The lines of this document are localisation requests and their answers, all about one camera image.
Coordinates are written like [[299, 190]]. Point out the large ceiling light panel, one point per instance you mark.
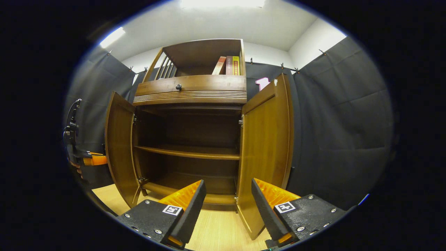
[[223, 3]]

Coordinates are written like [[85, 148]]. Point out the black round drawer knob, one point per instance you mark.
[[178, 87]]

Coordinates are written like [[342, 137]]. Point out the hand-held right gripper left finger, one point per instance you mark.
[[190, 212]]

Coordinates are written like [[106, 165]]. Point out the brown wooden double-door shoe cabinet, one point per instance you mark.
[[195, 129]]

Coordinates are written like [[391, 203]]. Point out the small ceiling light panel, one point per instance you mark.
[[112, 37]]

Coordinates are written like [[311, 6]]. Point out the dark red book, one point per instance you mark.
[[229, 66]]

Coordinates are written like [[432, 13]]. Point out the black backdrop cloth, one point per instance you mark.
[[341, 122]]

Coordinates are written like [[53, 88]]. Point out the wooden inner cabinet shelf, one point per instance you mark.
[[188, 152]]

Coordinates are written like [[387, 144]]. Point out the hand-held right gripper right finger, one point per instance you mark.
[[266, 212]]

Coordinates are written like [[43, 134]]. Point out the wooden cabinet drawer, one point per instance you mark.
[[209, 87]]

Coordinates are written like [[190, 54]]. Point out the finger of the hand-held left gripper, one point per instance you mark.
[[95, 153], [95, 160]]

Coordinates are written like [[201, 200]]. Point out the wooden cabinet door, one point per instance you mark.
[[120, 150], [264, 150]]

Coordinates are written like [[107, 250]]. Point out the tan book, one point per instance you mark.
[[219, 66]]

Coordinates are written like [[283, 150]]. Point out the yellow book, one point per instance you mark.
[[236, 66]]

